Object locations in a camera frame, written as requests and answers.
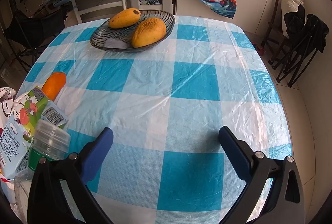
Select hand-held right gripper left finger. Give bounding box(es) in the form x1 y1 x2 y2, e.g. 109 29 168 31
27 127 114 224

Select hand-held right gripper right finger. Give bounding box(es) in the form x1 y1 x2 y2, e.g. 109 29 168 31
218 125 304 224

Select clear plastic bottle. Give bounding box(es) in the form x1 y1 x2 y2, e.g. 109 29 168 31
14 119 71 224

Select light blue milk carton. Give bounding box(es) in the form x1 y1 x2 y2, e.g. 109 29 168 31
0 85 69 180

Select red snack packet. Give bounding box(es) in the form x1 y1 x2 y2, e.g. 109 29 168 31
0 87 17 204

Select blue checkered plastic tablecloth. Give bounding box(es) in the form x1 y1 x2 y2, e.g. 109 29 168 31
16 15 292 224

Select small red floor object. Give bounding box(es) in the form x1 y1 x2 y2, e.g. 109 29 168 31
251 43 265 55

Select ribbed glass fruit bowl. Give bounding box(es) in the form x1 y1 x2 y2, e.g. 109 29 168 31
90 10 175 52

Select plain yellow mango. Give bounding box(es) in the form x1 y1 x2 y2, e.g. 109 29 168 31
131 17 167 48

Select yellow mango with dark spot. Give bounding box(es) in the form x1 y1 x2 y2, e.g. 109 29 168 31
108 8 142 29

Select open black camping chair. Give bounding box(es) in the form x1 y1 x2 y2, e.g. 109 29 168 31
2 5 69 66

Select folded black camping chair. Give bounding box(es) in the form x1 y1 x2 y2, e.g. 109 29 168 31
270 5 330 88

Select white stuffed bag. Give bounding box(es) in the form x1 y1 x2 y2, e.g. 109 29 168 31
281 0 304 38

